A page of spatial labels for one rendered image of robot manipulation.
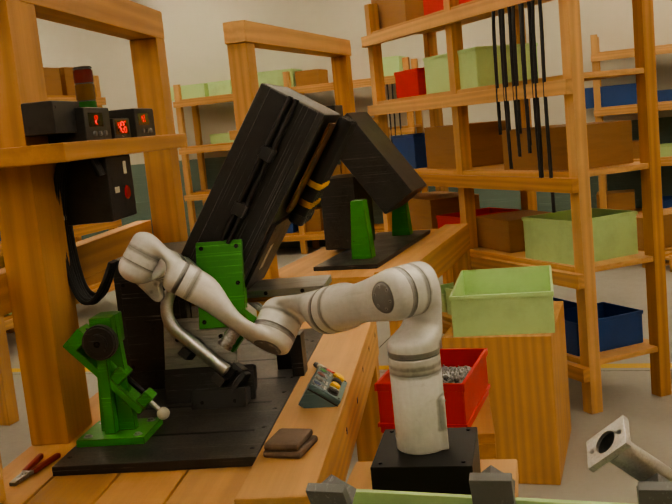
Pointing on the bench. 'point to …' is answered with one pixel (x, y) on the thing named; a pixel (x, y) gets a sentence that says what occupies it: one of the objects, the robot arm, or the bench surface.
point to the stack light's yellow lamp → (85, 92)
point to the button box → (316, 396)
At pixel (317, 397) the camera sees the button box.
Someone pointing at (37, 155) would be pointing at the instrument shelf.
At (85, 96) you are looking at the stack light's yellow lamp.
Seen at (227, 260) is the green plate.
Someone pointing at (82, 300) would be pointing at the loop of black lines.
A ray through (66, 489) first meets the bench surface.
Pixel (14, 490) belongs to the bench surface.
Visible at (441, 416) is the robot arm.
